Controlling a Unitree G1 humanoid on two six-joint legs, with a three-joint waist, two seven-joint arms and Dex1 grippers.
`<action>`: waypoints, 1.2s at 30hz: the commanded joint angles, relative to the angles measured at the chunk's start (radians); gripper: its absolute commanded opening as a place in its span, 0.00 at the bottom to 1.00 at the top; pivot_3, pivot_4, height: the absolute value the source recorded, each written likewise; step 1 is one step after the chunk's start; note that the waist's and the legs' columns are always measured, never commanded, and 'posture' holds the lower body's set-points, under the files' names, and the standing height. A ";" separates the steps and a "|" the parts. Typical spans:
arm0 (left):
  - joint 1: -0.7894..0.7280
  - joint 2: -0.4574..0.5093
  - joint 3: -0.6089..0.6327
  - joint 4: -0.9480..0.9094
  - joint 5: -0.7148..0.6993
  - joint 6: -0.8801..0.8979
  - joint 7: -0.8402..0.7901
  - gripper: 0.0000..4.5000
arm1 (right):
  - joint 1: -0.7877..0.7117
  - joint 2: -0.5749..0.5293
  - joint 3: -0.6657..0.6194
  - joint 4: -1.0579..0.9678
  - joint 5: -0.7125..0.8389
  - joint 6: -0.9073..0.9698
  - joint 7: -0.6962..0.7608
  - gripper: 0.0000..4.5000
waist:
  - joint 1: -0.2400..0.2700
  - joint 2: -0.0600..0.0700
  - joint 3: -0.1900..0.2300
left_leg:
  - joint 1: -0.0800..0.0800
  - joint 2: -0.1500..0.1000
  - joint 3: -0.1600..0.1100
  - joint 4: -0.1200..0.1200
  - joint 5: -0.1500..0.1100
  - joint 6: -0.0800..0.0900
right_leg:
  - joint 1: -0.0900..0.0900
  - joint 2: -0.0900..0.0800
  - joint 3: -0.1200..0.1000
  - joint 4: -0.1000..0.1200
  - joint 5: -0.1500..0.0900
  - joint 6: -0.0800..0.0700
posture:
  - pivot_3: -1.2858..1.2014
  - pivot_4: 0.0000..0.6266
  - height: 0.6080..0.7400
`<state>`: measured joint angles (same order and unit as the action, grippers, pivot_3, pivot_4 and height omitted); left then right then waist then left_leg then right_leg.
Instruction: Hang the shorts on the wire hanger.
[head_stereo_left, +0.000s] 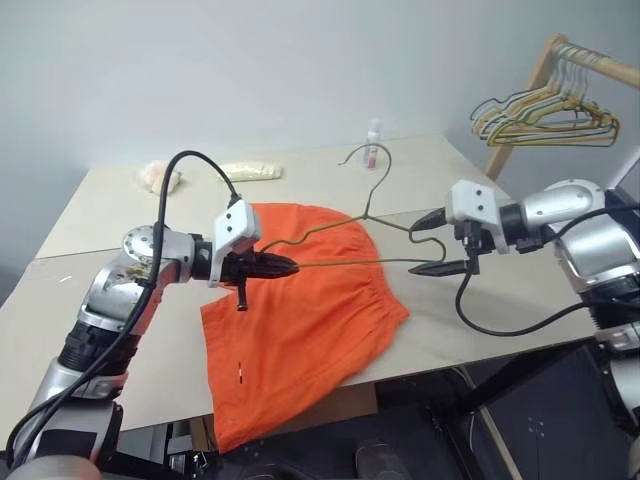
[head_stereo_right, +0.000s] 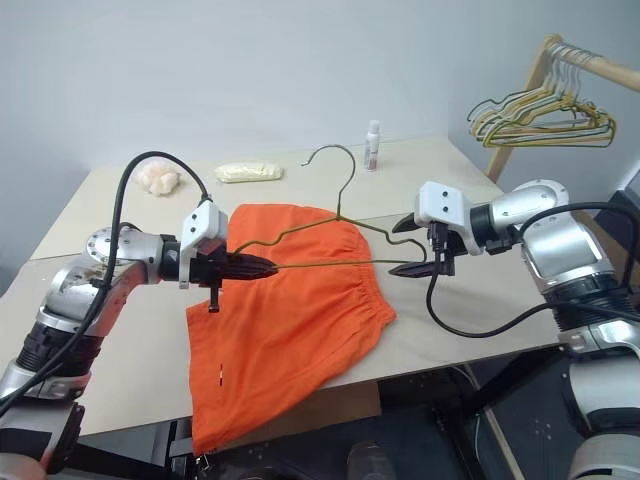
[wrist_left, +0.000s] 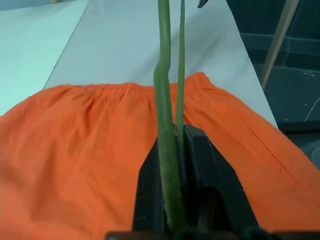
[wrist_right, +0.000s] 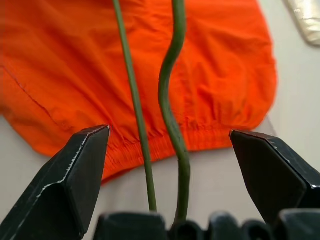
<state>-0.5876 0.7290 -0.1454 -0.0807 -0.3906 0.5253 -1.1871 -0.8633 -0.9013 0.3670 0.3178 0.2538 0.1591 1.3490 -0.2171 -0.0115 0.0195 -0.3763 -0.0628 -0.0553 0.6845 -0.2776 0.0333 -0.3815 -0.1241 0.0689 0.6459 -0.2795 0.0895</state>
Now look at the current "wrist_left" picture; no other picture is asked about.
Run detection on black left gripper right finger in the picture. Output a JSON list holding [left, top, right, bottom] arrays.
[[180, 122, 261, 232]]

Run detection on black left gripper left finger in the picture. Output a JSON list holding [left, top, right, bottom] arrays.
[[131, 122, 181, 232]]

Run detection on green wire hanger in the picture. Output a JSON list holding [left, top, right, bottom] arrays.
[[152, 0, 188, 232]]

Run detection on orange shorts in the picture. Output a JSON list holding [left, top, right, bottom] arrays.
[[0, 71, 320, 240]]

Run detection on light wooden pole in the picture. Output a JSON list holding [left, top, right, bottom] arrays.
[[260, 0, 299, 89]]

